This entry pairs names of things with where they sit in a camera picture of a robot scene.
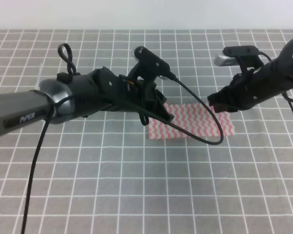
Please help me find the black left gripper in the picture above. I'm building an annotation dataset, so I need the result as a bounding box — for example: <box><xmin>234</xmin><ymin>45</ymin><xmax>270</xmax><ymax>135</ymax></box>
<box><xmin>72</xmin><ymin>67</ymin><xmax>174</xmax><ymax>126</ymax></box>

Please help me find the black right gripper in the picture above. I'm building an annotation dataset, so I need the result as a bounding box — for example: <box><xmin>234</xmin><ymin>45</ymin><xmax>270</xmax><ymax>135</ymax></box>
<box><xmin>207</xmin><ymin>60</ymin><xmax>293</xmax><ymax>114</ymax></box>

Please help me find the pink white wavy striped towel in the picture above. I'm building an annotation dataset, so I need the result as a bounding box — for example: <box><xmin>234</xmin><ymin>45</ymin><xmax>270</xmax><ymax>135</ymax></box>
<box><xmin>148</xmin><ymin>103</ymin><xmax>236</xmax><ymax>140</ymax></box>

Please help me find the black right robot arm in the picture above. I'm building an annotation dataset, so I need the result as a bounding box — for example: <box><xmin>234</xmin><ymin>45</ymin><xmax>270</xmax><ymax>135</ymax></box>
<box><xmin>208</xmin><ymin>39</ymin><xmax>293</xmax><ymax>113</ymax></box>

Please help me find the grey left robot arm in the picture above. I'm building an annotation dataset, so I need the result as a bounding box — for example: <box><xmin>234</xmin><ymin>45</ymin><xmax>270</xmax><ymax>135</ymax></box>
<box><xmin>0</xmin><ymin>65</ymin><xmax>173</xmax><ymax>136</ymax></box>

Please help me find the grey grid pattern tablecloth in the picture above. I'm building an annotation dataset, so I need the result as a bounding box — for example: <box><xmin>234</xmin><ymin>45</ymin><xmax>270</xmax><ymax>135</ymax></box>
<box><xmin>0</xmin><ymin>29</ymin><xmax>293</xmax><ymax>234</ymax></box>

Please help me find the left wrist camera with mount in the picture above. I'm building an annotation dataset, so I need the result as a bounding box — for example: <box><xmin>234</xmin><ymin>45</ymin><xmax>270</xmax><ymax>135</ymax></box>
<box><xmin>127</xmin><ymin>46</ymin><xmax>175</xmax><ymax>82</ymax></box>

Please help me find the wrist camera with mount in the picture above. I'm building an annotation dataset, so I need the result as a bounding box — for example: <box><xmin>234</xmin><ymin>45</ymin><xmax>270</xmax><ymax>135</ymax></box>
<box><xmin>213</xmin><ymin>45</ymin><xmax>264</xmax><ymax>73</ymax></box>
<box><xmin>127</xmin><ymin>46</ymin><xmax>175</xmax><ymax>82</ymax></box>

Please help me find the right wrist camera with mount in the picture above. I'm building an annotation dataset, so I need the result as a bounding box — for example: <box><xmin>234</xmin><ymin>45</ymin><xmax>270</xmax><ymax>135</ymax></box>
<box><xmin>213</xmin><ymin>45</ymin><xmax>264</xmax><ymax>73</ymax></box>

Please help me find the black left camera cable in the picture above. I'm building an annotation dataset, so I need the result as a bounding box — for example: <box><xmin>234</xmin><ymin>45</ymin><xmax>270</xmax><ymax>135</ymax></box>
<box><xmin>21</xmin><ymin>43</ymin><xmax>224</xmax><ymax>234</ymax></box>

